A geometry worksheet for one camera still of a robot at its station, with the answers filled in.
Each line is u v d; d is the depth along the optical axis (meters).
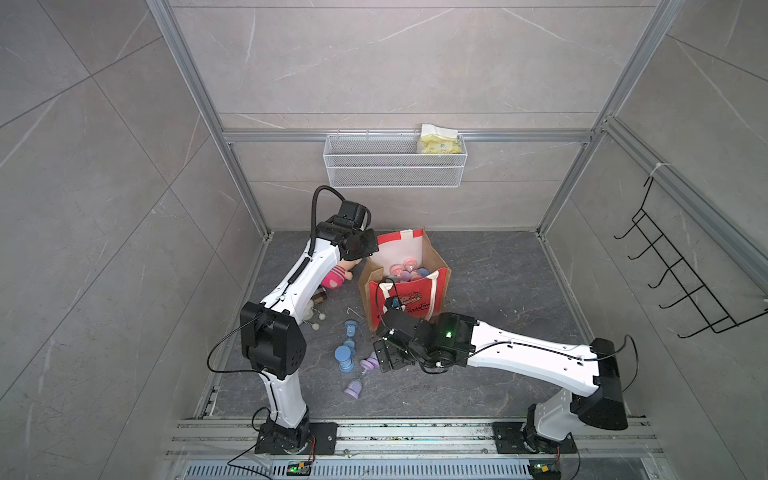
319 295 0.98
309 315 0.93
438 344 0.47
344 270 1.01
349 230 0.61
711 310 0.60
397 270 0.93
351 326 0.90
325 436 0.73
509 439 0.73
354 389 0.78
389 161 1.00
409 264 0.97
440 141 0.85
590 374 0.41
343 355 0.78
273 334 0.48
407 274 0.93
